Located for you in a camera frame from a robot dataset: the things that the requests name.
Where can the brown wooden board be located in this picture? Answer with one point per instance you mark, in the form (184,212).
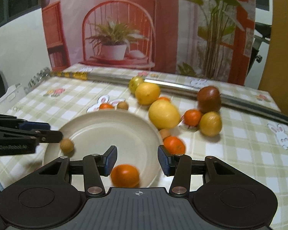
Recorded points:
(283,52)

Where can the white plastic box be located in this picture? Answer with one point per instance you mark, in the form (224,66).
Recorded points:
(9,97)

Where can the black metal stand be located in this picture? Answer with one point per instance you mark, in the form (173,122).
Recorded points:
(259,36)

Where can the white round plate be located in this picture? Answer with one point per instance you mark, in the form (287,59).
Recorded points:
(105,129)

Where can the silver metal pole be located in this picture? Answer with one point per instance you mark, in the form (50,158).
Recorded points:
(182,88)

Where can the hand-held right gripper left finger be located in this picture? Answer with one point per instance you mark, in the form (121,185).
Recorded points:
(110,160)

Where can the wall poster with red chair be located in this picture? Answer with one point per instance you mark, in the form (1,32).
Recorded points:
(158,28)

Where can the green checkered rabbit tablecloth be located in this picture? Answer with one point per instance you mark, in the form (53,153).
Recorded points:
(242,136)

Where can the large yellow lemon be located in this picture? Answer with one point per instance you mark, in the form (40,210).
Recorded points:
(163,114)

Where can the yellow-green round citrus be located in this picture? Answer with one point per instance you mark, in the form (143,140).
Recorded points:
(134,83)

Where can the small orange tangerine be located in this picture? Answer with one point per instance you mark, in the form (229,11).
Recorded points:
(164,98)
(192,117)
(174,145)
(124,176)
(106,106)

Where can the clear plastic clip strip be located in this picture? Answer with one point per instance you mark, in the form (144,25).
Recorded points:
(36,79)

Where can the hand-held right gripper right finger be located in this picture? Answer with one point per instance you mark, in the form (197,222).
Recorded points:
(163,160)

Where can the small brown longan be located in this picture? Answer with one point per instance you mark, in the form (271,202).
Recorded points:
(122,105)
(67,146)
(164,133)

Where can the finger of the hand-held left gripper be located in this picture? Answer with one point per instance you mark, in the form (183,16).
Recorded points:
(52,137)
(36,125)

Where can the dark red apple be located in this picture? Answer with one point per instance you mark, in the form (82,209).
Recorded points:
(208,99)

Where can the yellow round citrus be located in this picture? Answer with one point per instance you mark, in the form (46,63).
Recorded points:
(210,123)

